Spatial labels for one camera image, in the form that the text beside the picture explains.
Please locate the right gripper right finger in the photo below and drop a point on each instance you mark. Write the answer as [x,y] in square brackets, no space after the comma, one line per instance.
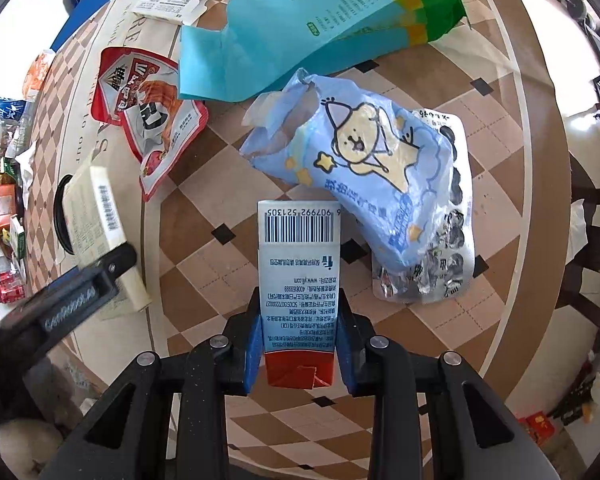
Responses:
[473,435]

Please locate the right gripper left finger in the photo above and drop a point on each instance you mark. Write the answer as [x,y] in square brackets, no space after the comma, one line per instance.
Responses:
[164,418]

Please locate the cream barcode box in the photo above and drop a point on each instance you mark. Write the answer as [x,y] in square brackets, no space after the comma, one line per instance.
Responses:
[95,228]

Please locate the white red milk carton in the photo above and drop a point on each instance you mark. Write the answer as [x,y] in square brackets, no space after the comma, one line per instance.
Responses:
[299,276]

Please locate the red white snack packet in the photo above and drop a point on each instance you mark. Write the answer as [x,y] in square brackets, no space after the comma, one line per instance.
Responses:
[137,90]

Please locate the blue green snack bag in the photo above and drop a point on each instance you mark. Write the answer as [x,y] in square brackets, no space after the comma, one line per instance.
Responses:
[264,42]

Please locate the red packet on floor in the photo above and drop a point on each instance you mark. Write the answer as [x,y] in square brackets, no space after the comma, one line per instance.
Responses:
[11,288]

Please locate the black round lid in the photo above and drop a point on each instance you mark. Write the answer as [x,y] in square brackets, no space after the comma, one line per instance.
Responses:
[59,220]

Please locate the orange snack box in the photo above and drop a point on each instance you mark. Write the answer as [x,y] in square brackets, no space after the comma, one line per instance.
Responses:
[8,205]

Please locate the silver panda foil wrapper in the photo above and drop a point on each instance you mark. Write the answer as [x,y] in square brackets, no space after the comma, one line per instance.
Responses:
[444,248]

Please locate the white tissue on chair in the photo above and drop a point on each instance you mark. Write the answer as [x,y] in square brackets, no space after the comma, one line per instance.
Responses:
[577,230]

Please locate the dark wooden chair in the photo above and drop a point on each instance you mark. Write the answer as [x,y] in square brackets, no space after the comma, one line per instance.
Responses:
[587,258]

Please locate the light blue bear bag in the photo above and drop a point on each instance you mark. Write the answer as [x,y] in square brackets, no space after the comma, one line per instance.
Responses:
[383,164]

